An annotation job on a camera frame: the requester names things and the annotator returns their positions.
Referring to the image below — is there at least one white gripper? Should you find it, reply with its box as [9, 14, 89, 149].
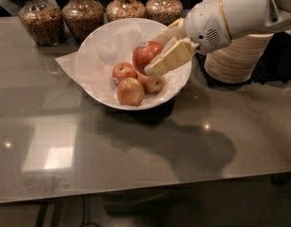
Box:
[144, 0, 231, 78]

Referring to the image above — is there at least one red apple with sticker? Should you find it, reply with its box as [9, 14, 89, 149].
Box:
[132, 41, 163, 75]

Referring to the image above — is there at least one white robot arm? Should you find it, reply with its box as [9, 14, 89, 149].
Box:
[145, 0, 291, 77]

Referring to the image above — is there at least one red apple back right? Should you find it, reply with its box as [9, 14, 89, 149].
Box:
[138, 74, 165, 94]

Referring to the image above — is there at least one red apple left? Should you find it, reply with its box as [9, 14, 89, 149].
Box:
[112, 61, 138, 84]

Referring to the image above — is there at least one white bowl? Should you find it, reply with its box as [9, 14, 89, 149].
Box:
[76, 18, 192, 111]

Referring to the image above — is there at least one yellow-red apple front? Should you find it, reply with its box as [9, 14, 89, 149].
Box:
[116, 78, 146, 106]

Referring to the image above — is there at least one glass cereal jar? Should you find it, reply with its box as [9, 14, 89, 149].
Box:
[106, 0, 146, 22]
[145, 0, 183, 26]
[62, 0, 104, 43]
[18, 0, 64, 46]

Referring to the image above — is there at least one white paper liner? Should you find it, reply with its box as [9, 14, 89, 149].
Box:
[55, 20, 184, 109]

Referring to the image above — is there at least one glass cereal jar far left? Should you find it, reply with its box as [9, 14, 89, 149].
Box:
[18, 0, 64, 46]

